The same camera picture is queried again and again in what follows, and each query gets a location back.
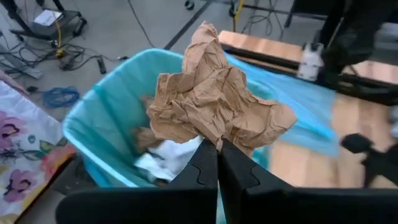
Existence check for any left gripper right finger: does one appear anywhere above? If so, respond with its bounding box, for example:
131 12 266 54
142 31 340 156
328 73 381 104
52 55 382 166
217 138 398 224

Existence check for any teal trash bag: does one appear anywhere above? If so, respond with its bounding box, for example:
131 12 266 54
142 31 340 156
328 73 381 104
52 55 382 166
62 48 274 189

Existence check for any white paper sheet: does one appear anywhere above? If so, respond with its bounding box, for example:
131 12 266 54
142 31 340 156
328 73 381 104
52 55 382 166
33 9 65 27

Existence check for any white tissue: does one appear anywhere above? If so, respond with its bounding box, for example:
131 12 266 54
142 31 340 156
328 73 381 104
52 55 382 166
133 136 203 184

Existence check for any black cable tangle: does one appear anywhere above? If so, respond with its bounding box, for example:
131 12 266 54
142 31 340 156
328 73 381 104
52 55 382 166
0 29 130 77

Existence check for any black power brick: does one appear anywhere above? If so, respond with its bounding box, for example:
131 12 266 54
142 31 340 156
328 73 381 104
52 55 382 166
96 55 108 75

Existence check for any black wheeled cart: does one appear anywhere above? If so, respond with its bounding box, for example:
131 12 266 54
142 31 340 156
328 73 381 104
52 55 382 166
7 0 88 41

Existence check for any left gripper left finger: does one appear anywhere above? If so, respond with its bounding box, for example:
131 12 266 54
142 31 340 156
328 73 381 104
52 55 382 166
55 138 218 224

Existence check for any blue coiled cable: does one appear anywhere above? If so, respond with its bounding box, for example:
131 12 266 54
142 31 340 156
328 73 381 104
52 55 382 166
42 86 81 109

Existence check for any floral print cloth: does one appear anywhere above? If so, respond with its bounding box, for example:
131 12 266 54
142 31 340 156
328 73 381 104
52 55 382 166
0 79 77 224

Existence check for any yellow cable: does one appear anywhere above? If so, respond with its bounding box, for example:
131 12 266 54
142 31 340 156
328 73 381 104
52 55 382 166
231 0 246 24

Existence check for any brown paper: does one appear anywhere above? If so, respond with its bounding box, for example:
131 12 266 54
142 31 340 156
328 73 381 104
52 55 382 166
132 95 165 153
146 21 298 156

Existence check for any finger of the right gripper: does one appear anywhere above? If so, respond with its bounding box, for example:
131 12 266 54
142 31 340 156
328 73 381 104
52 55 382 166
363 161 398 189
341 133 398 169

